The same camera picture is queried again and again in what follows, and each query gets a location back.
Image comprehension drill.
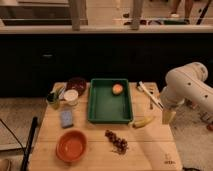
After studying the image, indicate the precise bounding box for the black pole stand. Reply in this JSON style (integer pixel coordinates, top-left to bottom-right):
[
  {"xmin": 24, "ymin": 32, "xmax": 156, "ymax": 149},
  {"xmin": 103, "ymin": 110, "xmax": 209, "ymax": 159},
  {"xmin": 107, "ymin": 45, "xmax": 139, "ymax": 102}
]
[{"xmin": 20, "ymin": 117, "xmax": 38, "ymax": 171}]

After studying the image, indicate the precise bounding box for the blue sponge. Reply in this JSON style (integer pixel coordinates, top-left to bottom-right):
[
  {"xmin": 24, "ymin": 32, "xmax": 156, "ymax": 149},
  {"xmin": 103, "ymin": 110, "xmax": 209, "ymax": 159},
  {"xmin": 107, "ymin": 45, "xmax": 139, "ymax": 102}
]
[{"xmin": 60, "ymin": 111, "xmax": 73, "ymax": 128}]

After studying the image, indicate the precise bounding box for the green yellow cup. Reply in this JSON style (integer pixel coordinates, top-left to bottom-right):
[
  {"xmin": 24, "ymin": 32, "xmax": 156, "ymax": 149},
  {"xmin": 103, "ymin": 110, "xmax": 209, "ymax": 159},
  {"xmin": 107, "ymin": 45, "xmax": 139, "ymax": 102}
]
[{"xmin": 46, "ymin": 86, "xmax": 65, "ymax": 110}]

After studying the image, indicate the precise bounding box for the black cable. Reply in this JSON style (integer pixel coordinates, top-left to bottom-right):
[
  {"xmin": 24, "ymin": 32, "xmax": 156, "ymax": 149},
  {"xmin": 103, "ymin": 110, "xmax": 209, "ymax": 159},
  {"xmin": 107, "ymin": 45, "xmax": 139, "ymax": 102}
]
[{"xmin": 0, "ymin": 118, "xmax": 26, "ymax": 151}]

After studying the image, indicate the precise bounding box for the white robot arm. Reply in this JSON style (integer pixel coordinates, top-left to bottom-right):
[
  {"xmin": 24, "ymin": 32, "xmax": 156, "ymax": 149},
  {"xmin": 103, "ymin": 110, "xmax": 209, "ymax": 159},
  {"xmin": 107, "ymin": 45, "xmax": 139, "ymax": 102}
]
[{"xmin": 160, "ymin": 62, "xmax": 213, "ymax": 124}]

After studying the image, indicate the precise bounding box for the yellow banana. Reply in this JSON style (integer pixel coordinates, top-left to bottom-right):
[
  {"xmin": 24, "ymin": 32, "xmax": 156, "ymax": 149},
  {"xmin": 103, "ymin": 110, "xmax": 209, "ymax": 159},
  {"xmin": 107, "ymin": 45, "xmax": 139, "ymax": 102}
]
[{"xmin": 133, "ymin": 116, "xmax": 155, "ymax": 128}]

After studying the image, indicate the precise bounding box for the dark purple grape bunch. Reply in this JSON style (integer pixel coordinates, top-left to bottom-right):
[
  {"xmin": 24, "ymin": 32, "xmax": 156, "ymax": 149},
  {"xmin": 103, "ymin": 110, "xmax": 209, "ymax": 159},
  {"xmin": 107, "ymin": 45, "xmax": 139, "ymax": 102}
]
[{"xmin": 105, "ymin": 130, "xmax": 128, "ymax": 154}]

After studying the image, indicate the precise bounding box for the red orange bowl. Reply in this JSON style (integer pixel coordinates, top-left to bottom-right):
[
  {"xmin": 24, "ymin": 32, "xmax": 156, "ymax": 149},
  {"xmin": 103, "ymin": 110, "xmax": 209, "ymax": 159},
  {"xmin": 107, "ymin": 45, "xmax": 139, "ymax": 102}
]
[{"xmin": 56, "ymin": 130, "xmax": 87, "ymax": 163}]

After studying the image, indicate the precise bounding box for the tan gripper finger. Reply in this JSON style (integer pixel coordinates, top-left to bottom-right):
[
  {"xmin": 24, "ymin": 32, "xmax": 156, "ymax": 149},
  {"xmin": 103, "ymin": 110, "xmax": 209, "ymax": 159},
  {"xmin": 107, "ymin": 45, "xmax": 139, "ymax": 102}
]
[{"xmin": 162, "ymin": 109, "xmax": 176, "ymax": 124}]

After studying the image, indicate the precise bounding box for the orange peach fruit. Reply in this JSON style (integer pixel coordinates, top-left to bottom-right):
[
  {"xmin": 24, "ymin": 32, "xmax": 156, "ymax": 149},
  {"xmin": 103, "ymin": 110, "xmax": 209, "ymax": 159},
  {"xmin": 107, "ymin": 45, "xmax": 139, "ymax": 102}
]
[{"xmin": 112, "ymin": 84, "xmax": 123, "ymax": 95}]

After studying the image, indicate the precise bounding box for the green plastic tray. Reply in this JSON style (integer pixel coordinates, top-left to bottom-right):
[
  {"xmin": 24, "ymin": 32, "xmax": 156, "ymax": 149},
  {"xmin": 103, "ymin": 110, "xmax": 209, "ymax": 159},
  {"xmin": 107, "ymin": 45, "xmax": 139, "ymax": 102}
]
[{"xmin": 87, "ymin": 78, "xmax": 133, "ymax": 124}]

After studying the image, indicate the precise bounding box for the dark red bowl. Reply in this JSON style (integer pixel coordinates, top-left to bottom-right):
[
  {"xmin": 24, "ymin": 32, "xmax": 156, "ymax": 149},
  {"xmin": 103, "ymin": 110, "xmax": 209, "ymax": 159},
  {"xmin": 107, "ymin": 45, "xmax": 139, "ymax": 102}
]
[{"xmin": 66, "ymin": 77, "xmax": 87, "ymax": 96}]

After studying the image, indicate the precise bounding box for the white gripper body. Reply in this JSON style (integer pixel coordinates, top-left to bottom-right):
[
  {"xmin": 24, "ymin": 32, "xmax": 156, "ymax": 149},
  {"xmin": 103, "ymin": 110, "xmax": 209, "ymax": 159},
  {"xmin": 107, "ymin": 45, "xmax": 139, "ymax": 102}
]
[{"xmin": 160, "ymin": 87, "xmax": 184, "ymax": 109}]

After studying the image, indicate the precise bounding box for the white cup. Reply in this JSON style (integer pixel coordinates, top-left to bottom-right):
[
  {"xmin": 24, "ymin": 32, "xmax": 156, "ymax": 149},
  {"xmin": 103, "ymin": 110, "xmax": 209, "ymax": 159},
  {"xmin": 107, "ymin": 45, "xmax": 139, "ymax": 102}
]
[{"xmin": 64, "ymin": 89, "xmax": 78, "ymax": 106}]

